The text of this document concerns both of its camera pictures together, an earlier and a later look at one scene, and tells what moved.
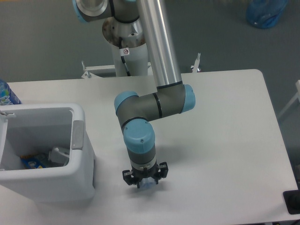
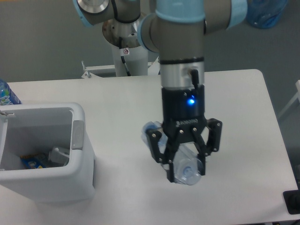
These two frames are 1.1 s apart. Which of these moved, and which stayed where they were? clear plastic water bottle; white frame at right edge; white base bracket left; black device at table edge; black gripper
Moved: black gripper; clear plastic water bottle
Stayed: white base bracket left; black device at table edge; white frame at right edge
